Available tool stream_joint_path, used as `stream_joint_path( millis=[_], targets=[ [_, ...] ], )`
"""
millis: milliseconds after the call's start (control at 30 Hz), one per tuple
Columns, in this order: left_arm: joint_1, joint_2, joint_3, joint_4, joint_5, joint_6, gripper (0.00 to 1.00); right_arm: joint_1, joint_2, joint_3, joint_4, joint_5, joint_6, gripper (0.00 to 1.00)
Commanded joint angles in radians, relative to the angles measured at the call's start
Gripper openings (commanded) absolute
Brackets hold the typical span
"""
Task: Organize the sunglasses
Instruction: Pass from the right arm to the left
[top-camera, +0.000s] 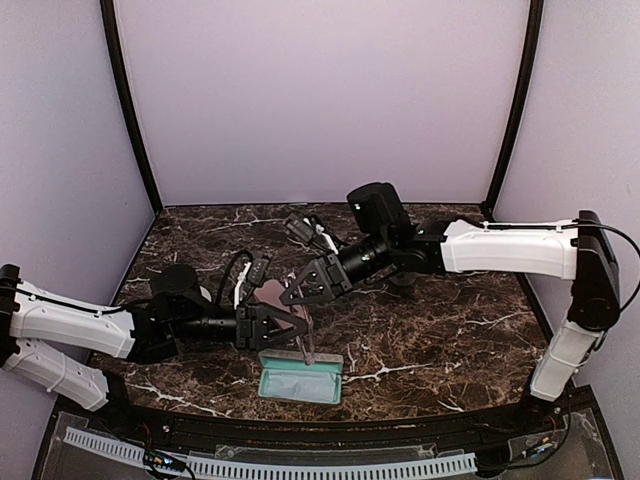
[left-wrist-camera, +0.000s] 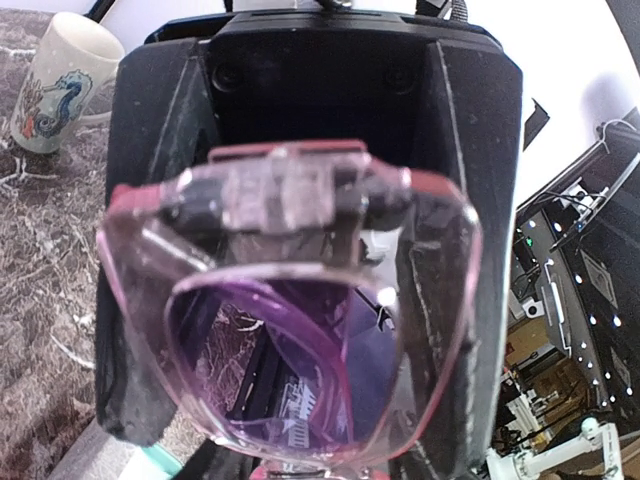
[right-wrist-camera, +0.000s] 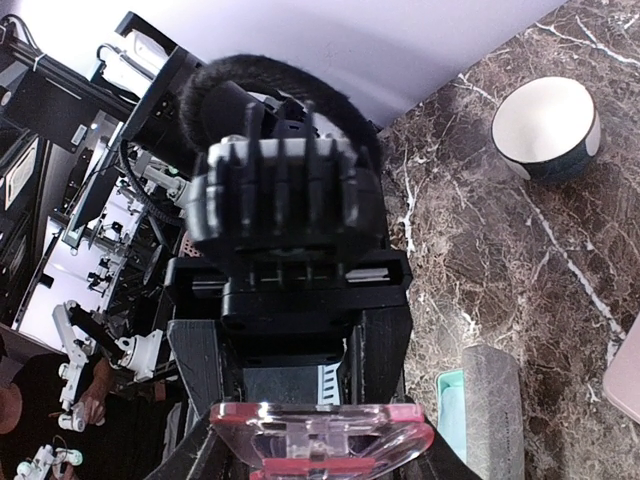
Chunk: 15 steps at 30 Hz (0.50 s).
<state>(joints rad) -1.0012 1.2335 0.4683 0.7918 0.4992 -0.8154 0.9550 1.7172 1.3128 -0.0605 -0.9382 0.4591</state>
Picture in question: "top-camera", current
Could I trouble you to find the black front rail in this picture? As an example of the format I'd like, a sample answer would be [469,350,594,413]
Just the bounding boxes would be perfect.
[154,414,486,449]

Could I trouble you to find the black left corner post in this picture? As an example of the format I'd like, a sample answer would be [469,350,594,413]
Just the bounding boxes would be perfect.
[99,0,164,216]

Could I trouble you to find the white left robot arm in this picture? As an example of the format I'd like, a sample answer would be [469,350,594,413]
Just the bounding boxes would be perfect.
[1,264,311,436]

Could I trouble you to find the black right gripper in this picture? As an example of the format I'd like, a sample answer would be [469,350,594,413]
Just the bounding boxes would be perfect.
[280,229,393,305]

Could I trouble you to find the pink glasses case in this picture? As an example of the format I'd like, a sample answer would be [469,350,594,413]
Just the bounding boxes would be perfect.
[254,279,313,325]

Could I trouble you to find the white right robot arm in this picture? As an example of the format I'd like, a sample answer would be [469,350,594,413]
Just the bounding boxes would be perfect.
[280,182,639,434]

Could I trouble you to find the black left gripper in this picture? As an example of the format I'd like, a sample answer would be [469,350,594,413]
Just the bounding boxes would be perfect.
[170,302,309,352]

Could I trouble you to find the black right corner post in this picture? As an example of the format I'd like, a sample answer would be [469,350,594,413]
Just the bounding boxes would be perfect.
[480,0,545,218]

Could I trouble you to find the light blue cloth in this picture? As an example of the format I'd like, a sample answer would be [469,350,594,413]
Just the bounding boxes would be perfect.
[264,371,335,403]

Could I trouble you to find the clear frame dark-lens sunglasses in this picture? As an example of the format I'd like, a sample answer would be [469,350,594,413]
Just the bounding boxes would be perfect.
[288,305,315,366]

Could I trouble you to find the grey glasses case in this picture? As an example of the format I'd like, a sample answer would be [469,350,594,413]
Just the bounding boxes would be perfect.
[258,349,344,405]

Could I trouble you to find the black corner post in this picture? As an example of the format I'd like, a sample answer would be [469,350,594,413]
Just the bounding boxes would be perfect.
[480,0,545,218]
[99,0,164,216]

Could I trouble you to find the white slotted cable duct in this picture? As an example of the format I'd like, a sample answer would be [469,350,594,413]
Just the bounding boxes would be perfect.
[63,427,477,479]

